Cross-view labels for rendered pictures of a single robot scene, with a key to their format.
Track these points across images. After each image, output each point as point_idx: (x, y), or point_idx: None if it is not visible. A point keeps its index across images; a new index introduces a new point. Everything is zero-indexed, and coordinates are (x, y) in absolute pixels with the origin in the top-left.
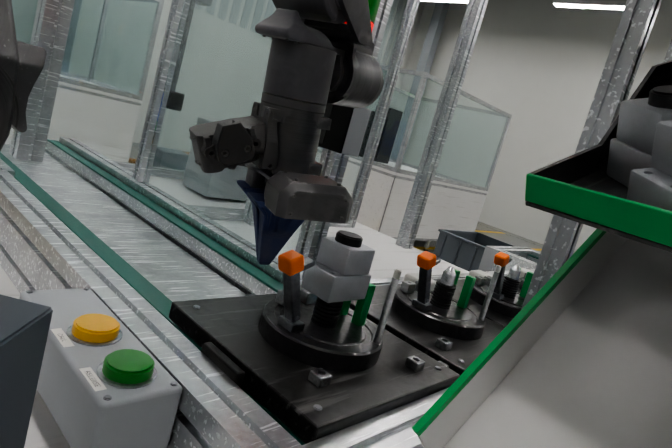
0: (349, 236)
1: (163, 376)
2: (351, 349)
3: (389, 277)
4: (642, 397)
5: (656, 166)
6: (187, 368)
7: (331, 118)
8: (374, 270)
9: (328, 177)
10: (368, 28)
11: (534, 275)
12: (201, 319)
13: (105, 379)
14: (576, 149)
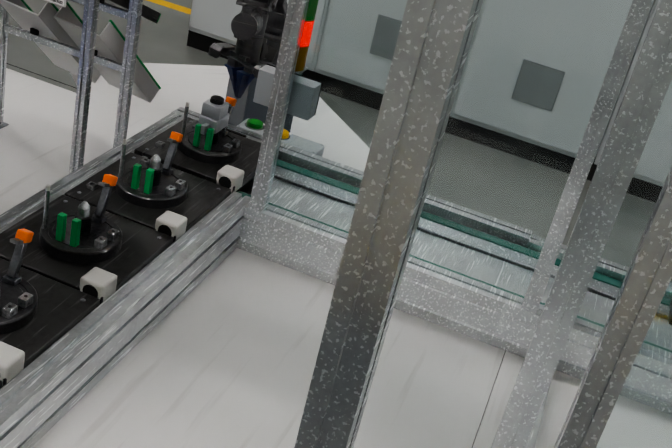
0: (216, 95)
1: (244, 127)
2: (191, 130)
3: (215, 432)
4: None
5: None
6: (241, 131)
7: None
8: (245, 442)
9: (222, 47)
10: None
11: (135, 61)
12: (258, 143)
13: None
14: (141, 10)
